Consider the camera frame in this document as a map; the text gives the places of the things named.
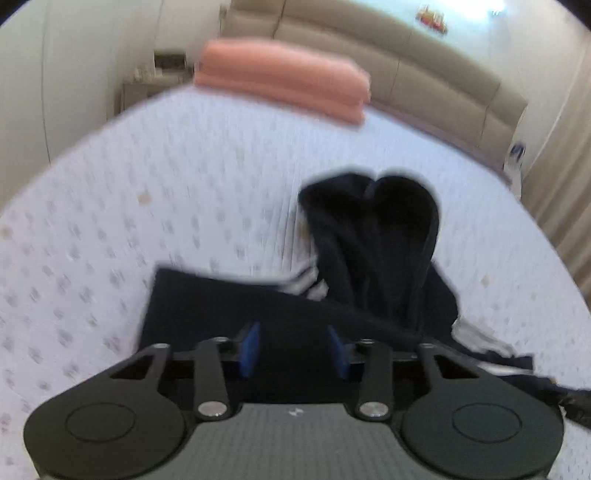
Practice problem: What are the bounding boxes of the grey nightstand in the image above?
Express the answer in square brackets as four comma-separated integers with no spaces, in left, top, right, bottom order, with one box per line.
[121,73,195,114]

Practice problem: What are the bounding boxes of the brown handbag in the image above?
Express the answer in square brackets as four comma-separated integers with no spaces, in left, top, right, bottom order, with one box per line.
[153,51,188,73]

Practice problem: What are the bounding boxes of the white shopping bag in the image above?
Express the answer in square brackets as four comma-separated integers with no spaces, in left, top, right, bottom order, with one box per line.
[505,141,528,186]

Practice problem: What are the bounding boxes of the beige padded headboard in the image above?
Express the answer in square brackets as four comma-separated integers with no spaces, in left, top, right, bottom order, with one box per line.
[221,0,530,163]

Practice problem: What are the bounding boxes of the folded pink blanket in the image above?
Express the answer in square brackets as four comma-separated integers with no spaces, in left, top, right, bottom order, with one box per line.
[193,38,372,125]

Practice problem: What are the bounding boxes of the bed with dotted sheet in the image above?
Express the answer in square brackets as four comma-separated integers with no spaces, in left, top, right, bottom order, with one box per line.
[0,87,591,480]

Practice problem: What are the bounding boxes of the white wardrobe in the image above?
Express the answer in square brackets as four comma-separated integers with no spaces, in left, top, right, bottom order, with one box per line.
[0,0,222,208]

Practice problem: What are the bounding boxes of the beige curtain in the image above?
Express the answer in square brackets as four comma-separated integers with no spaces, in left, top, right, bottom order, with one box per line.
[521,78,591,298]

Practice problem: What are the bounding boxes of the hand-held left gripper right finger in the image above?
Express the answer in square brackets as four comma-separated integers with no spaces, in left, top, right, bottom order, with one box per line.
[325,325,482,422]

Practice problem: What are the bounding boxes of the black garment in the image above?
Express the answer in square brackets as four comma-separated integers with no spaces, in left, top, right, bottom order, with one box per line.
[139,172,591,425]

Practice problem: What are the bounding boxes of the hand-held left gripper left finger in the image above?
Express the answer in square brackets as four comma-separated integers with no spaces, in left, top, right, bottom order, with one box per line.
[109,322,262,422]

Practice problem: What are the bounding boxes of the yellow red plush toy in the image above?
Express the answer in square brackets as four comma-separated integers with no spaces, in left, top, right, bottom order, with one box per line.
[414,4,450,34]

